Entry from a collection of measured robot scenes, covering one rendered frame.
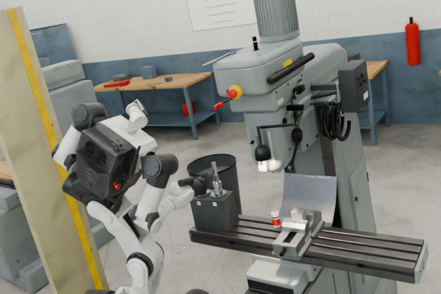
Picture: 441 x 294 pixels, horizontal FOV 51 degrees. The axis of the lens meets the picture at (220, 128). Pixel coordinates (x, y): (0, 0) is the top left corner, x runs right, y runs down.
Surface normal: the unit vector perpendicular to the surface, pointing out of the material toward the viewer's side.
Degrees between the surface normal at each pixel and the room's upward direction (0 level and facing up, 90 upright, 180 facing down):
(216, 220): 90
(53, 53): 90
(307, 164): 90
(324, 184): 63
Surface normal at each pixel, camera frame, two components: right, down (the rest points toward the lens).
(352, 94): -0.53, 0.35
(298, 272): -0.18, -0.94
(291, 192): -0.55, -0.11
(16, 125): 0.83, 0.01
